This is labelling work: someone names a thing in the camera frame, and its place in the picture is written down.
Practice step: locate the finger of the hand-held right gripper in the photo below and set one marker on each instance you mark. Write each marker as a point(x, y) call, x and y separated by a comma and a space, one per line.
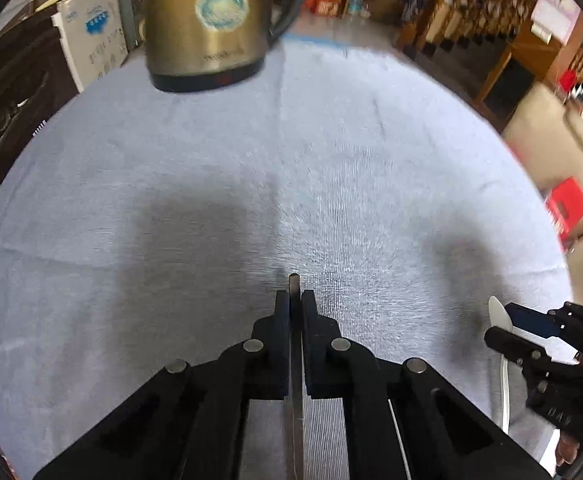
point(511, 342)
point(531, 322)

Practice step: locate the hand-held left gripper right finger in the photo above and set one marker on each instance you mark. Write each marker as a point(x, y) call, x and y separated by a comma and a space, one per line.
point(321, 360)

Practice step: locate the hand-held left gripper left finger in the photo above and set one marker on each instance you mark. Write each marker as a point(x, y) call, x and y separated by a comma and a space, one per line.
point(266, 360)

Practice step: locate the white spoon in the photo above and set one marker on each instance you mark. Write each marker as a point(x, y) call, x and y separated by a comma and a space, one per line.
point(499, 312)

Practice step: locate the long dark metal chopstick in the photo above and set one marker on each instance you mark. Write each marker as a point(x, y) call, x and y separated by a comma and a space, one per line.
point(295, 285)

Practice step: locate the person's right hand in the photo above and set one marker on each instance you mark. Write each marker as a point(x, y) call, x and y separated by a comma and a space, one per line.
point(567, 452)

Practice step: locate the red plastic stool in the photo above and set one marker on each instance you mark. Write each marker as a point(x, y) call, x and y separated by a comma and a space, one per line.
point(566, 210)

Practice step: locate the light blue towel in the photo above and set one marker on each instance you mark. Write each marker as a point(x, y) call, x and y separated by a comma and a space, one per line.
point(251, 185)

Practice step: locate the wooden cabinet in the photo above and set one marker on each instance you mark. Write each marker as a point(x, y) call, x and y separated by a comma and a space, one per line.
point(516, 75)

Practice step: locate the wooden stair railing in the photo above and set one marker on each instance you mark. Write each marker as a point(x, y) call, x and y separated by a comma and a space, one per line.
point(471, 15)

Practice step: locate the brass-coloured electric kettle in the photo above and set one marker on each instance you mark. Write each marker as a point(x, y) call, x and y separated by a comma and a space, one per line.
point(206, 25)

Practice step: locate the carved dark wooden chair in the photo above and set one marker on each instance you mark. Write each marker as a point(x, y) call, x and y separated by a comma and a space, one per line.
point(6, 100)

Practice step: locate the white chest freezer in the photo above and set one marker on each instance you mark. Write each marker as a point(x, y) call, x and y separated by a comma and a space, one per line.
point(93, 30)

